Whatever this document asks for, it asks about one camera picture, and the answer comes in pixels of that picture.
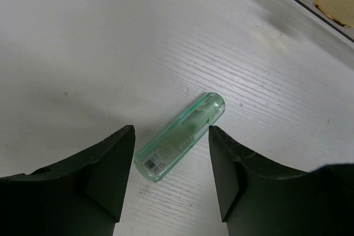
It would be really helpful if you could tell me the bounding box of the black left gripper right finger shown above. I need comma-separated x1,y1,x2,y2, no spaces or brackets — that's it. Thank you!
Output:
209,126,353,235

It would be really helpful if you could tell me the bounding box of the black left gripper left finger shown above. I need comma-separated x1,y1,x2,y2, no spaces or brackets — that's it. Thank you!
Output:
1,125,136,235

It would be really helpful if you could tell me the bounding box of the green translucent plastic case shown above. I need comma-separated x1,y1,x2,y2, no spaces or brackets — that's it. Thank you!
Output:
133,92,226,182

